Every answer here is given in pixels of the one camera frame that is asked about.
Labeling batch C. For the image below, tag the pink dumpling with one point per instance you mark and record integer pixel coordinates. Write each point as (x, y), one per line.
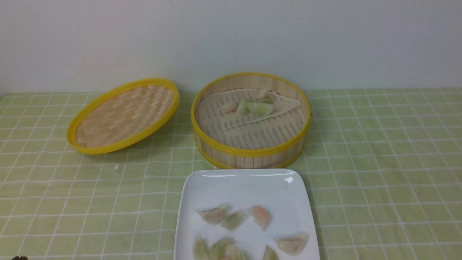
(229, 107)
(261, 216)

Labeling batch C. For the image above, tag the small green dumpling steamer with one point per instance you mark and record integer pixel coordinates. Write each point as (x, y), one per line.
(232, 252)

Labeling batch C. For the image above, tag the white square plate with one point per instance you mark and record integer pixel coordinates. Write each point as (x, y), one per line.
(281, 191)

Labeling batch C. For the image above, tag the pale white dumpling on plate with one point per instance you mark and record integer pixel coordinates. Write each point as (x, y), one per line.
(215, 215)

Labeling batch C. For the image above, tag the green dumpling on plate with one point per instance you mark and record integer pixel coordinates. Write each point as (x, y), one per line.
(234, 220)

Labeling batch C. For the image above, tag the pink dumpling on plate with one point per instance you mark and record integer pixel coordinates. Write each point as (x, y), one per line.
(261, 216)

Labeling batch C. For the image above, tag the green dumpling plate bottom middle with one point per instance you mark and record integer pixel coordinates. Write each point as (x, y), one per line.
(217, 251)

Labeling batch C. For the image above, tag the green dumpling plate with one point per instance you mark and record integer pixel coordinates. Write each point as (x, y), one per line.
(217, 251)
(199, 249)

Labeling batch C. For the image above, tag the green dumpling plate bottom left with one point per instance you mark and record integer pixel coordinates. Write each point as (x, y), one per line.
(199, 249)

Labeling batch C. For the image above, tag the yellow rimmed bamboo steamer basket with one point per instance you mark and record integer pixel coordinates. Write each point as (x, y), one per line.
(227, 157)

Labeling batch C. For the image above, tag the slim green dumpling in steamer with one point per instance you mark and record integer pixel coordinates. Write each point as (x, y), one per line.
(242, 108)

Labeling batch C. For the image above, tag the large green dumpling in steamer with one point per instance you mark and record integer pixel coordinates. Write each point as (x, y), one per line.
(260, 109)

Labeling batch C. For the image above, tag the white steamer liner cloth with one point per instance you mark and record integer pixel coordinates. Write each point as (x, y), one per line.
(250, 132)

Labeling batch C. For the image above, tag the yellow rimmed bamboo steamer lid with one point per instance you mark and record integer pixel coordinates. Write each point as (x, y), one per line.
(123, 116)

